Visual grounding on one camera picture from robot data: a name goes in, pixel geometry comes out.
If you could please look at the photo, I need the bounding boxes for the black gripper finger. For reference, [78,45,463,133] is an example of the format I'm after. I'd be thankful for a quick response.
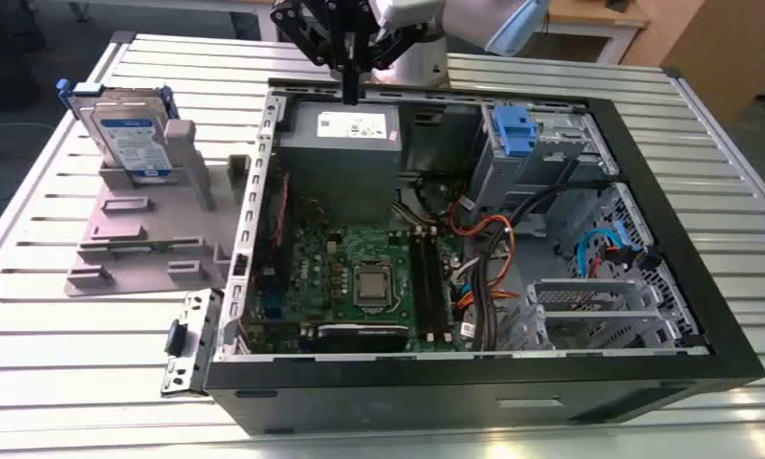
[269,0,353,105]
[350,23,432,105]

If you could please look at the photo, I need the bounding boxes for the hard disk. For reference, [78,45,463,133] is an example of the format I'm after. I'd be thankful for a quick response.
[56,80,181,187]

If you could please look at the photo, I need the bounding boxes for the metal disk bay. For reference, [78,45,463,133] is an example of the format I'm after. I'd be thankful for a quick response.
[525,278,703,353]

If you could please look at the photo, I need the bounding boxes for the blue plastic drive latch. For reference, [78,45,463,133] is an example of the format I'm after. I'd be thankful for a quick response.
[493,104,541,158]

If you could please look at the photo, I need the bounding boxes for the grey power supply unit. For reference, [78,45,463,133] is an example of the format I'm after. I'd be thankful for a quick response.
[273,99,404,230]

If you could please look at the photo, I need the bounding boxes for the metal drive cage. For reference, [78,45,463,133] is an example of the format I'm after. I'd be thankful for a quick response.
[471,102,620,226]

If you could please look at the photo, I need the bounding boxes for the CPU socket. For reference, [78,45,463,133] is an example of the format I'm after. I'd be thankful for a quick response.
[348,257,397,313]

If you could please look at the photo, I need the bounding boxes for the black office chair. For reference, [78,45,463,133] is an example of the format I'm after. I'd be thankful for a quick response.
[0,0,45,114]

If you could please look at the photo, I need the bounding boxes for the grey parts rack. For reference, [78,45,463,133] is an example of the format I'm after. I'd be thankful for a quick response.
[62,119,256,298]

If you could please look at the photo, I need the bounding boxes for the silver CPU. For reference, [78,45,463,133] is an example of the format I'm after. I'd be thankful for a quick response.
[355,272,391,300]

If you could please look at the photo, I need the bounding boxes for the black RAM slot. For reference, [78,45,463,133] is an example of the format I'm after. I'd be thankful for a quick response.
[427,227,456,343]
[409,227,436,343]

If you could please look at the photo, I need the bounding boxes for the brown wooden cabinet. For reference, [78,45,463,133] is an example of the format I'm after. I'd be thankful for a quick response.
[621,0,765,128]

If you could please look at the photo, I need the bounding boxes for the green RAM stick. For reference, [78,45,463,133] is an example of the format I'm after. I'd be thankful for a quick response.
[104,241,177,252]

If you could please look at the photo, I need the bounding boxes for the green motherboard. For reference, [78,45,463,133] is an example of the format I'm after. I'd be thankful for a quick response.
[241,224,480,355]

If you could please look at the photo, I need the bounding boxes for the blue expansion slot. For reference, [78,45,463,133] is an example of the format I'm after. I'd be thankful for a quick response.
[258,289,289,322]

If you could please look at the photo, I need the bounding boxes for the black graphics card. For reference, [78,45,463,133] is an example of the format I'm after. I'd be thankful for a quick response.
[298,322,413,354]

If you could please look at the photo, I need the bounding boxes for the black PC case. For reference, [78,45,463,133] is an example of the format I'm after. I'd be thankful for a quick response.
[201,76,765,436]

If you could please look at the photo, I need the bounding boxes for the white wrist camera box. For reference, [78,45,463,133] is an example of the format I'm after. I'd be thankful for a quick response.
[379,0,440,31]

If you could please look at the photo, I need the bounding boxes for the thin red wire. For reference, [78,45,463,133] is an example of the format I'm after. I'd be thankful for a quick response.
[264,171,293,276]

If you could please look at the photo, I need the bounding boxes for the yellow black wire bundle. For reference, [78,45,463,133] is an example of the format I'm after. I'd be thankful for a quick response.
[392,200,452,230]

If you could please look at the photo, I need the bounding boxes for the orange wire bundle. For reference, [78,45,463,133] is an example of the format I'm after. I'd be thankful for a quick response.
[449,214,524,312]

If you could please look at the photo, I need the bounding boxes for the white floor cable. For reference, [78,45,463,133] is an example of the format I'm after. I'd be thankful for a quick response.
[0,121,58,140]

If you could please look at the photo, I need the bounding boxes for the blue data wire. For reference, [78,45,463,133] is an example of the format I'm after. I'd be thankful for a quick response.
[576,229,627,278]

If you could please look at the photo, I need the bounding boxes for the power wire black connector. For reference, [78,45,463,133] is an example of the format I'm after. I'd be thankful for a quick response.
[603,243,664,273]

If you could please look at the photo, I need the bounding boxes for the metal card retention bracket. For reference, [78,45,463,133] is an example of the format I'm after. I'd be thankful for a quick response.
[160,288,225,398]

